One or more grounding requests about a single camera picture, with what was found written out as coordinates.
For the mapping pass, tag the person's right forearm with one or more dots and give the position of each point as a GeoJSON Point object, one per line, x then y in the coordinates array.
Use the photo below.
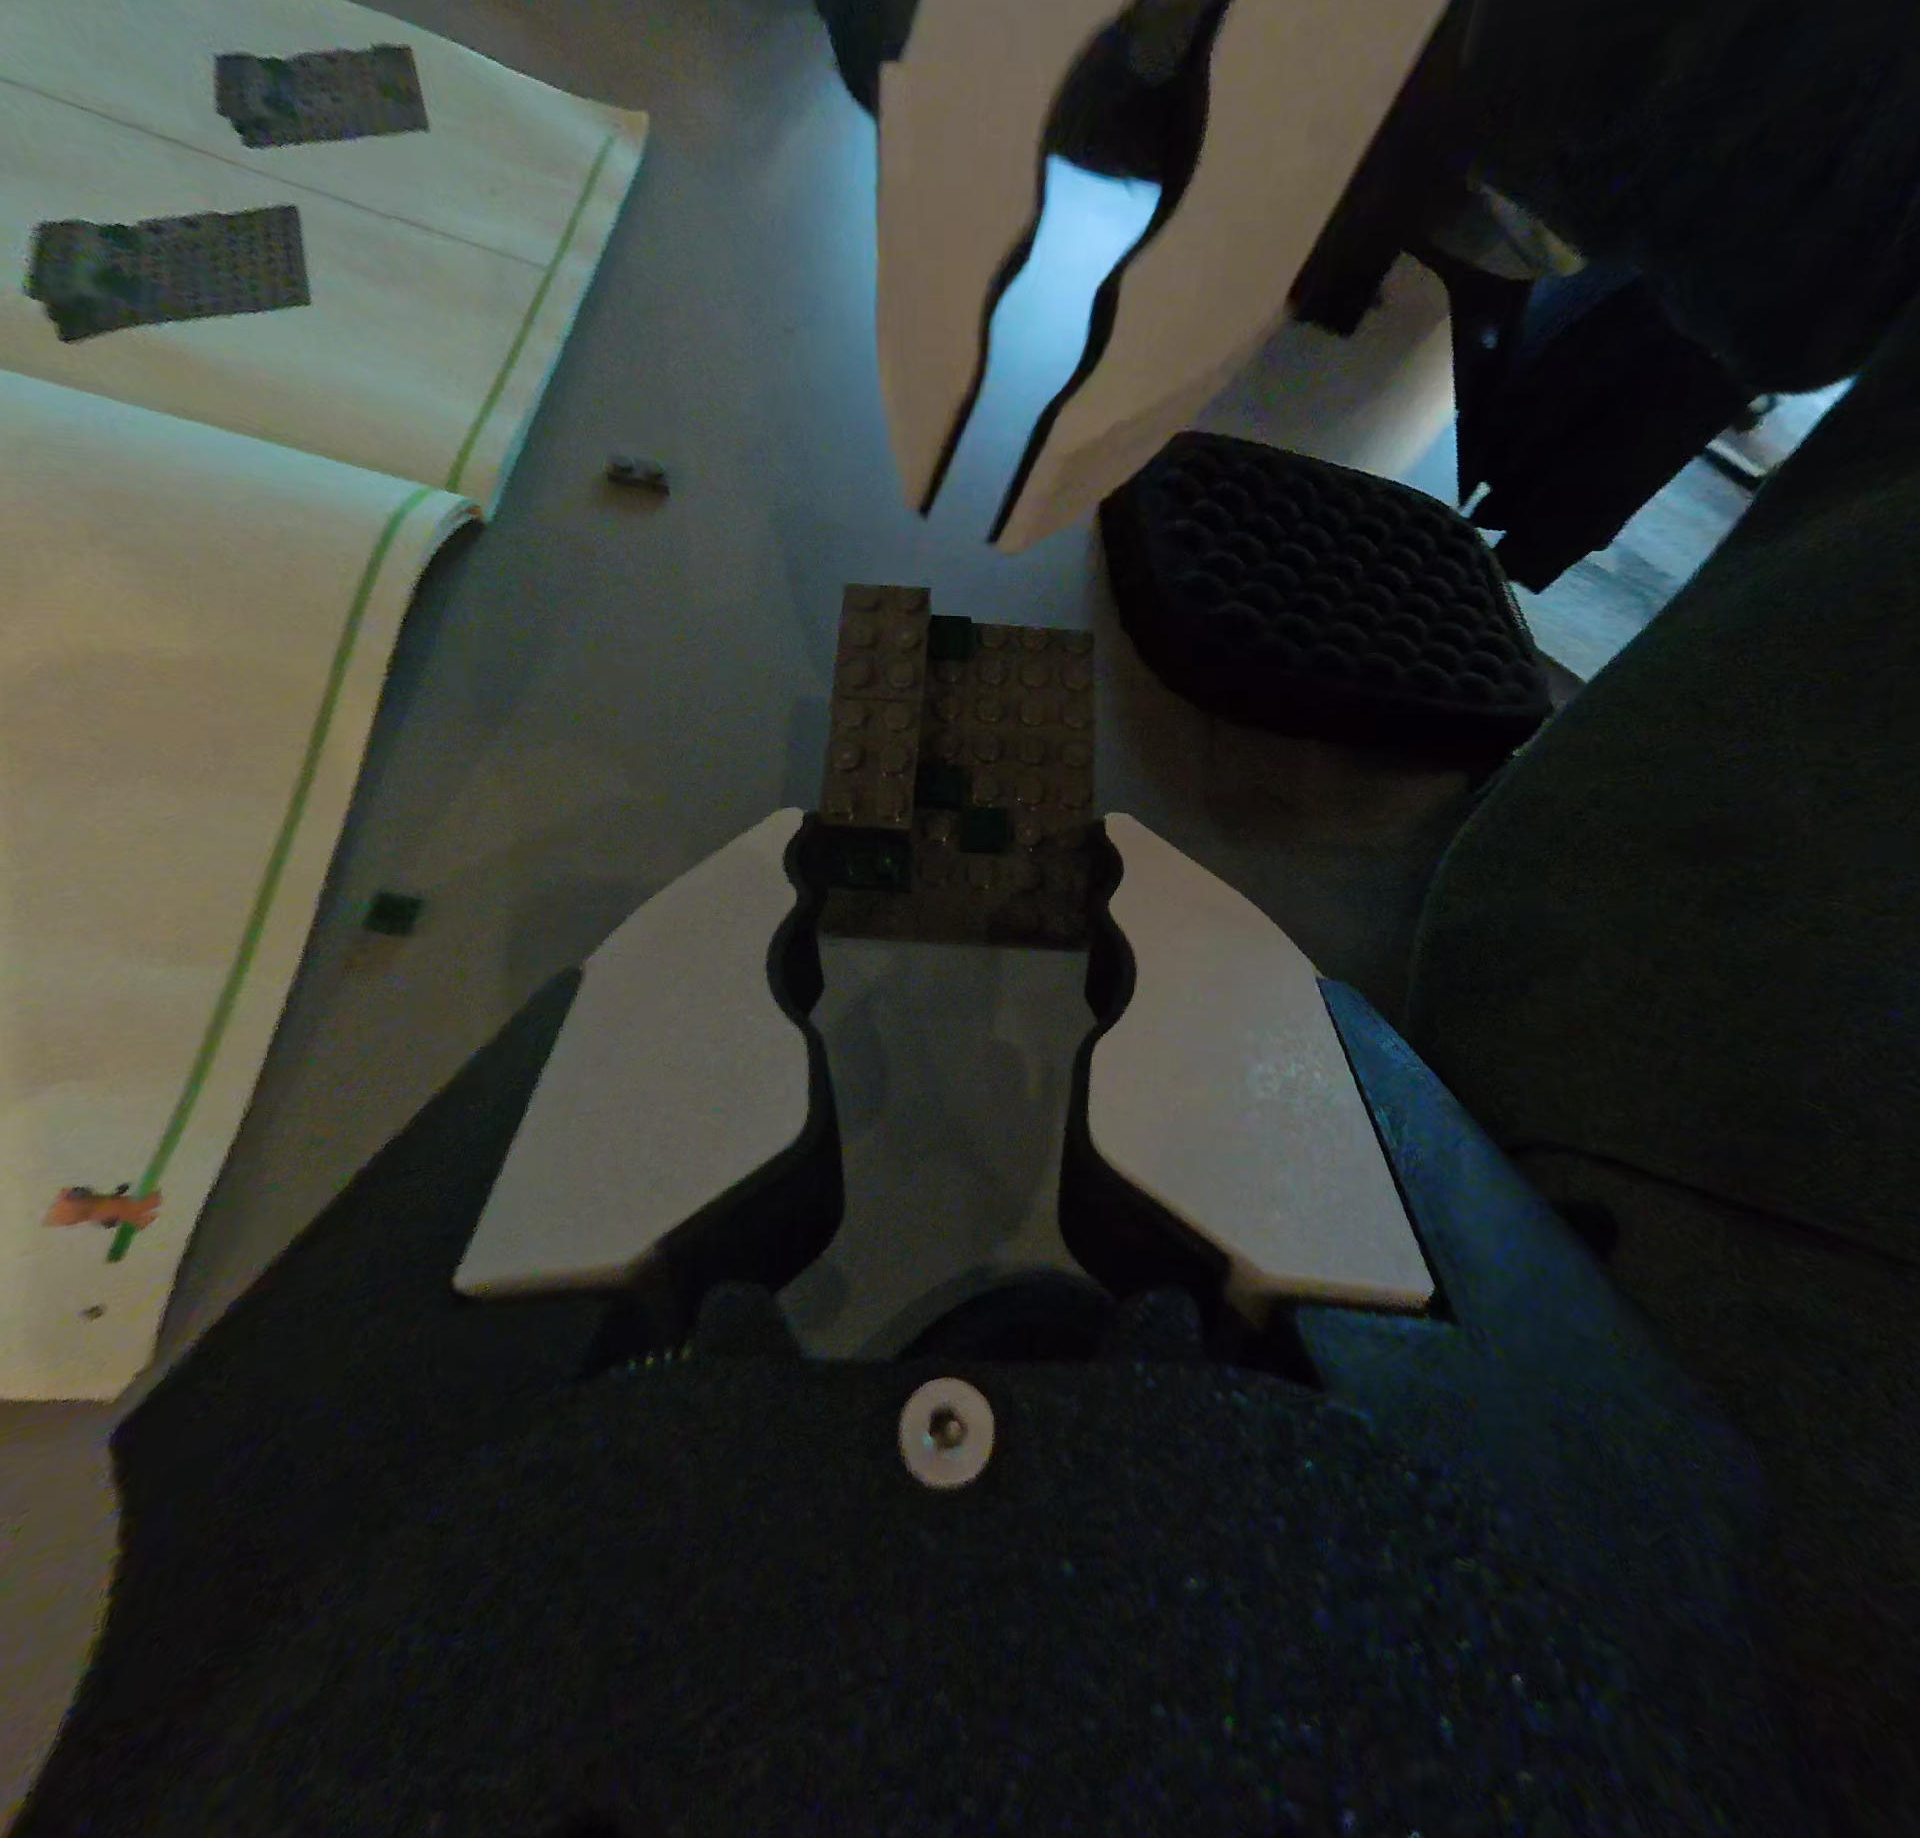
{"type": "Point", "coordinates": [1681, 70]}

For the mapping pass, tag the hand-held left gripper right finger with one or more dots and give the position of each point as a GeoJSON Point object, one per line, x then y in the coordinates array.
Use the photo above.
{"type": "Point", "coordinates": [1245, 1103]}

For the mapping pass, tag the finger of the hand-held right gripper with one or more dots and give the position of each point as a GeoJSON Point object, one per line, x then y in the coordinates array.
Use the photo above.
{"type": "Point", "coordinates": [1291, 144]}
{"type": "Point", "coordinates": [960, 190]}

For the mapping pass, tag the person's dark green hoodie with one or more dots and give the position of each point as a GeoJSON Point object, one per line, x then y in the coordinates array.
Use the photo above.
{"type": "Point", "coordinates": [1695, 969]}

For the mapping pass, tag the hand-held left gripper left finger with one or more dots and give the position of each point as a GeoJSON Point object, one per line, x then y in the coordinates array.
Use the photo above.
{"type": "Point", "coordinates": [645, 1103]}

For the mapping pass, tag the black textured cushion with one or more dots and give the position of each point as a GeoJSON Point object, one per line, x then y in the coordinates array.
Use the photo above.
{"type": "Point", "coordinates": [1320, 610]}

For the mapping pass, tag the small grey two-stud plate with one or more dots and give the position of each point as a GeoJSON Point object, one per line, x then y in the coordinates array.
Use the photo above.
{"type": "Point", "coordinates": [637, 474]}

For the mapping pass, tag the grey studded building plate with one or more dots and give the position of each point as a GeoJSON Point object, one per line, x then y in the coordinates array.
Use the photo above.
{"type": "Point", "coordinates": [1021, 728]}

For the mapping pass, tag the open instruction booklet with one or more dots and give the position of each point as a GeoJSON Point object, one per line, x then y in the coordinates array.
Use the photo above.
{"type": "Point", "coordinates": [226, 668]}

